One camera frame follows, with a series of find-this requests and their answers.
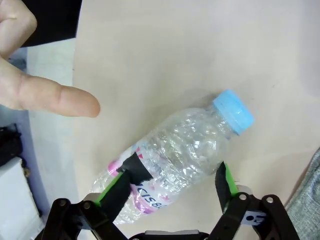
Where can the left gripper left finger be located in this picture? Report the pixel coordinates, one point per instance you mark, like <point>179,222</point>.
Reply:
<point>117,197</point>

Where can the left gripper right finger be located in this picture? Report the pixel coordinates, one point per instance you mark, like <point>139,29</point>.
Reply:
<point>223,187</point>

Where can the clear bottle with blue cap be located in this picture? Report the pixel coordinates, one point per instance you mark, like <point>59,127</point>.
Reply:
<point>185,145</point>

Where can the person's right hand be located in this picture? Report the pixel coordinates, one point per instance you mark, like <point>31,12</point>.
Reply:
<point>30,92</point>

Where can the grey woven fabric basket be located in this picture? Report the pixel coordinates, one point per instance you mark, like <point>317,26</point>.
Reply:
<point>307,200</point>

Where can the white counter with wooden top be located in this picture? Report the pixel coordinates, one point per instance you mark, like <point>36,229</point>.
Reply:
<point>15,200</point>

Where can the black backpack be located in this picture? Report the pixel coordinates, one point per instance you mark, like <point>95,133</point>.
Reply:
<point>8,145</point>

